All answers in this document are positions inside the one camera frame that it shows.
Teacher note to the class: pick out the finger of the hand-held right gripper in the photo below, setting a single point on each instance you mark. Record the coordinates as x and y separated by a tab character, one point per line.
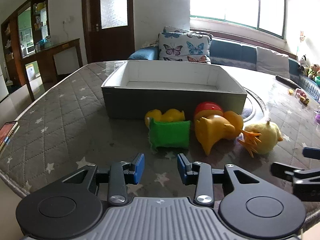
311	152
281	170

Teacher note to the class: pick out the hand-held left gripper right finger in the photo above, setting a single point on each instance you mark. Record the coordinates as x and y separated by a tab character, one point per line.
181	167

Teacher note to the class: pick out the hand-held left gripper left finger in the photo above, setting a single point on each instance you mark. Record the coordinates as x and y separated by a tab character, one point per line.
139	167

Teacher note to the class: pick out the yellow plush chick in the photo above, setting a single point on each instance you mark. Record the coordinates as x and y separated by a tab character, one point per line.
267	137

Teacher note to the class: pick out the orange rubber duck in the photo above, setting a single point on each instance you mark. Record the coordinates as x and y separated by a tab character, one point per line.
212	130

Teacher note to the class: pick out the red round toy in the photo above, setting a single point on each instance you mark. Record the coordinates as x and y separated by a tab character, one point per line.
208	107

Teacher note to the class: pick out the grey cardboard box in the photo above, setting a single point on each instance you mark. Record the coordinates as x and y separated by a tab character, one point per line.
172	97

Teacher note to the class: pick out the grey star-quilted desktop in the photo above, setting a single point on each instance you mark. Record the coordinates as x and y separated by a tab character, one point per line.
62	120

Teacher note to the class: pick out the green block toy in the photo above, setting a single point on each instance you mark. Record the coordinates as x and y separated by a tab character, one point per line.
170	135

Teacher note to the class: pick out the small purple toy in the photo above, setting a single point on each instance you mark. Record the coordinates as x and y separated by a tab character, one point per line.
317	116

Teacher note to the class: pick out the yellow rubber duck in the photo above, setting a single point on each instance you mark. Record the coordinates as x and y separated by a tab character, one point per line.
171	116

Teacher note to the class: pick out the small yellow toy car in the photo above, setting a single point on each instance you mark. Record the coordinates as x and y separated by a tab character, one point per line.
305	100

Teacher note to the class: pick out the small pink toy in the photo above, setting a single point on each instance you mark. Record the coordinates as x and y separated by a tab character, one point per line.
300	93

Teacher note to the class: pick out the small yellow toy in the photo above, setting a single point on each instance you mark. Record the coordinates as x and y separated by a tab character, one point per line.
291	91

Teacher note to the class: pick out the green plastic bowl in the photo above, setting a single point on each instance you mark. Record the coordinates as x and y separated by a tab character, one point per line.
318	80

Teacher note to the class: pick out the black remote control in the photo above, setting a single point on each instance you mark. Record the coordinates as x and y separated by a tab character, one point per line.
287	81

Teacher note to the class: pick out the pile of plush toys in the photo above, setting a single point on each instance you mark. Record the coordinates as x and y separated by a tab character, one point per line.
313	71

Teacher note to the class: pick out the cow plush toy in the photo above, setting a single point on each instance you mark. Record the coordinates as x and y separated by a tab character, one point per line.
303	61

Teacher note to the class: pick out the grey cushion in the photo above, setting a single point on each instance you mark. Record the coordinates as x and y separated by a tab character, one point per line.
272	61

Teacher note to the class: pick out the butterfly print pillow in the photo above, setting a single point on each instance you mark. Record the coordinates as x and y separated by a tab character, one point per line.
180	29
183	46

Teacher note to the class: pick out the blue sofa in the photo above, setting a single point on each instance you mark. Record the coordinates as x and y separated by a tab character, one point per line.
232	52

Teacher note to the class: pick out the smartphone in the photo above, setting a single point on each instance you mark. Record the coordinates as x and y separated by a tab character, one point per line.
7	132

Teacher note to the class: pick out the dark wooden side table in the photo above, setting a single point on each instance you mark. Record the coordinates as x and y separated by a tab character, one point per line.
50	52

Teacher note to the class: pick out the dark wooden door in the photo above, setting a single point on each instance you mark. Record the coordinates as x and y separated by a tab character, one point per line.
108	17

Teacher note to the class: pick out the white microwave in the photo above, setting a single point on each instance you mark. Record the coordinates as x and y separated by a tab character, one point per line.
30	50

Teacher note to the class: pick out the window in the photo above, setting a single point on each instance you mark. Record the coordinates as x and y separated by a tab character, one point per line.
237	2

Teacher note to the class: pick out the dark wooden shelf cabinet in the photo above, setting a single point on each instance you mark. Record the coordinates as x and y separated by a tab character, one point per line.
22	35

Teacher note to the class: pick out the paper wall decoration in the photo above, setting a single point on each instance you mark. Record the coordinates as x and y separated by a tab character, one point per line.
302	37

